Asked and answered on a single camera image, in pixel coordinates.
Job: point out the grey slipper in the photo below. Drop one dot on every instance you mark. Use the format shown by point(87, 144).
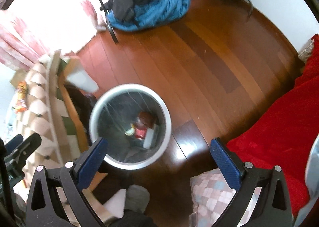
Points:
point(137, 198)

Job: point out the checkered tablecloth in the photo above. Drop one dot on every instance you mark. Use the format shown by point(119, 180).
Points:
point(58, 109)

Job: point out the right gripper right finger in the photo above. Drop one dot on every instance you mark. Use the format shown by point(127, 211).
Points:
point(273, 206)

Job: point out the pink floral curtain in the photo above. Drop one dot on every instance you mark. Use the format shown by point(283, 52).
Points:
point(31, 28)

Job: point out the red blanket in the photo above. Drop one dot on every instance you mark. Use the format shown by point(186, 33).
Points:
point(284, 135)

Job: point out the white round trash bin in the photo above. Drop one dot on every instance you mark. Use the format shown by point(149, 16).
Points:
point(112, 115)

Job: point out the blue sleeping bag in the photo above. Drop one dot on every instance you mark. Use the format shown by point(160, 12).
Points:
point(153, 14)

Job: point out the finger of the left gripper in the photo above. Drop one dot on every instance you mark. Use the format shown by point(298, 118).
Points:
point(18, 150)

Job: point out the pink toothpaste box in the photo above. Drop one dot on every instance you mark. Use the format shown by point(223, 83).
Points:
point(151, 137)

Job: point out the red snack wrapper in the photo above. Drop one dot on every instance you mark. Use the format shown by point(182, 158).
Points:
point(138, 128)

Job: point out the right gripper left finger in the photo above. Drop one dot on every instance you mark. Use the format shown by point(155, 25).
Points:
point(44, 207)

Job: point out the checkered pink pillow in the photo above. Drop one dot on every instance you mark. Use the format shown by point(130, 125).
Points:
point(210, 197)

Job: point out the light blue cloth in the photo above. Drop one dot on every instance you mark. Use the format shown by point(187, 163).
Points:
point(311, 181)

